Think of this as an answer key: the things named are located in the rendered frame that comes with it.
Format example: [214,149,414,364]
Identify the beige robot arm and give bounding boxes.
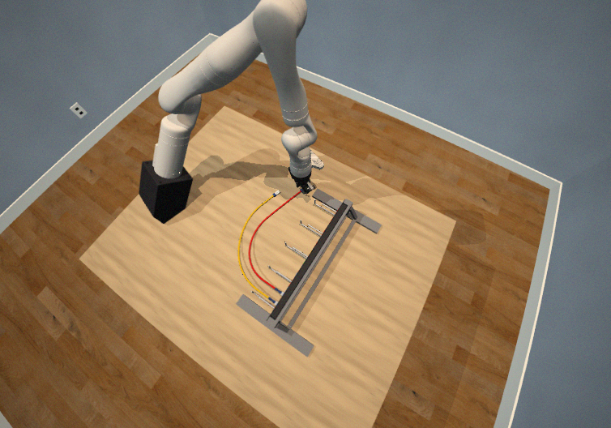
[152,0,324,178]

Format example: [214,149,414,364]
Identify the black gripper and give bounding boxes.
[288,166,315,195]

